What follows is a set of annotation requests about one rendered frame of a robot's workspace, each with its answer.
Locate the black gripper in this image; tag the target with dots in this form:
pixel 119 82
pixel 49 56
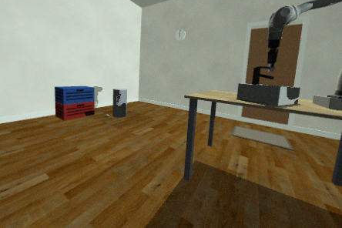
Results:
pixel 272 54

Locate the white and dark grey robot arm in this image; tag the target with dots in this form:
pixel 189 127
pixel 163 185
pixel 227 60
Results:
pixel 285 15

